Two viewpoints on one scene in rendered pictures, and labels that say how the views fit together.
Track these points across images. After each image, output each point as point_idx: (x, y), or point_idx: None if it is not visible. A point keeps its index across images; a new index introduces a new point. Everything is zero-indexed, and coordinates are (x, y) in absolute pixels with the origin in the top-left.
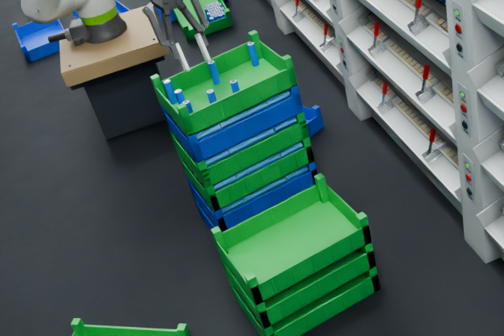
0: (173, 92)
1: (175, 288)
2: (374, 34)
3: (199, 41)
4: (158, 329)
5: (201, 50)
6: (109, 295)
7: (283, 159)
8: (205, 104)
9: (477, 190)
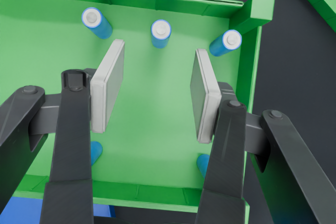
0: (205, 162)
1: (264, 57)
2: None
3: (111, 82)
4: None
5: (117, 89)
6: (321, 100)
7: None
8: (159, 91)
9: None
